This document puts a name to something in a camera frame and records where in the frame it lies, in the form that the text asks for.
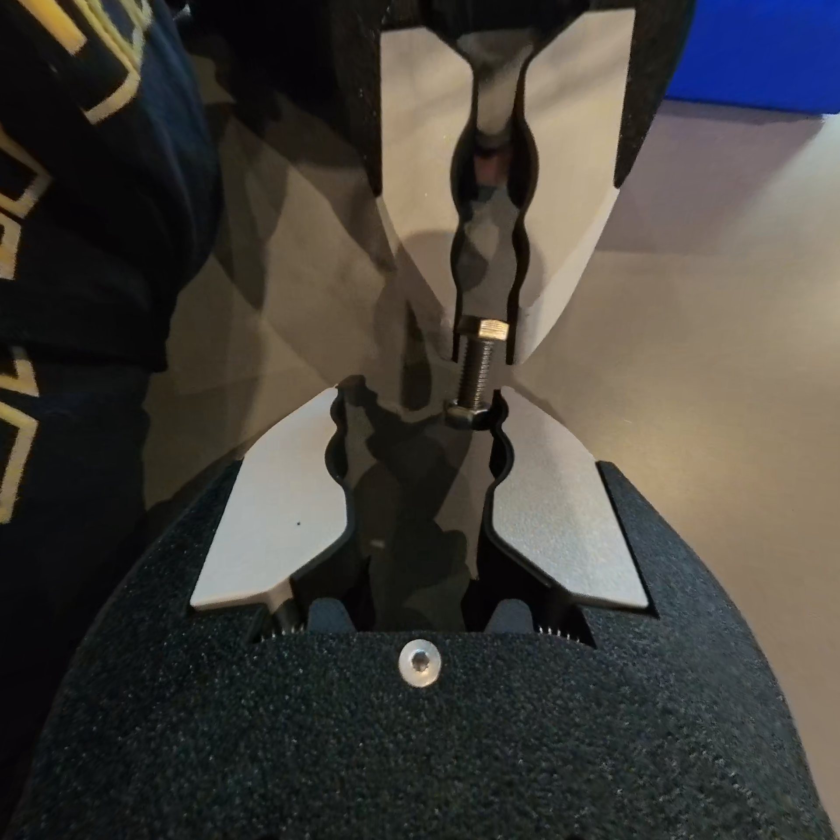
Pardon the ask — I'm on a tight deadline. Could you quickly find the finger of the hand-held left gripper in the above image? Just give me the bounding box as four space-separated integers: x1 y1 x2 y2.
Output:
504 23 637 366
378 25 475 363

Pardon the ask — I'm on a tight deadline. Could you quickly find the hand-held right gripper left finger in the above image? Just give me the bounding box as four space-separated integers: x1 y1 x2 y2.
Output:
189 387 360 614

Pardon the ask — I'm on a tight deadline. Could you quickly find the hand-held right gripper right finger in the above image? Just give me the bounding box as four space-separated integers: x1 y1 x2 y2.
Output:
484 387 652 611

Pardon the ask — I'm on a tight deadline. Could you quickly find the blue plastic bin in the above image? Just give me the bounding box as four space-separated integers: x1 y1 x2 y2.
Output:
663 0 840 116

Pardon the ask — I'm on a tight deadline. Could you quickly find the steel hex bolt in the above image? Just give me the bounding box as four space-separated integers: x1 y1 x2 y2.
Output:
453 316 510 408

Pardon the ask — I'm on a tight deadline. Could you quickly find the person's left forearm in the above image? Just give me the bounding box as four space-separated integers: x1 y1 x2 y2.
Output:
197 0 336 93

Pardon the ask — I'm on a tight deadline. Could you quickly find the navy printed hoodie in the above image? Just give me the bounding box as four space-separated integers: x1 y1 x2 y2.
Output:
0 0 224 788

